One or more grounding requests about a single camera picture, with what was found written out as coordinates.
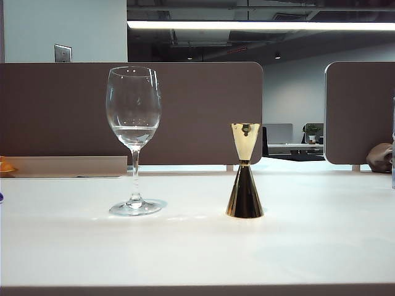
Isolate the gold double-cone jigger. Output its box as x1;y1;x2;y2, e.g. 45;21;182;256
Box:
225;123;265;219

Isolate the clear wine glass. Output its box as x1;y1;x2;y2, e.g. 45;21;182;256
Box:
106;65;168;216

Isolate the wide brown desk partition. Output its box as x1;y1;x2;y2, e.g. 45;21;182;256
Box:
0;62;264;166

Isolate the grey background partition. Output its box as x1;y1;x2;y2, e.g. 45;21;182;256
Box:
263;123;293;145

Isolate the white background desk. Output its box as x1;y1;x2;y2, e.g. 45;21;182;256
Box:
267;143;325;155

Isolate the small potted green plant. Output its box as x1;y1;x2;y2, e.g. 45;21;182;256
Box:
302;123;323;145

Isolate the long ceiling light strip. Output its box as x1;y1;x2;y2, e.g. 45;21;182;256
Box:
127;20;395;31

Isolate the brown lumpy object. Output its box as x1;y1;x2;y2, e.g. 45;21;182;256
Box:
366;142;395;173

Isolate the orange object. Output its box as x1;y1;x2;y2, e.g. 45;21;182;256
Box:
0;155;16;173

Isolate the clear plastic bottle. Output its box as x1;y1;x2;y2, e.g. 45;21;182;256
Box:
391;97;395;189

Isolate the silver wall switch plate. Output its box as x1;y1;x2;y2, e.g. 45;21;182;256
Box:
54;44;73;63

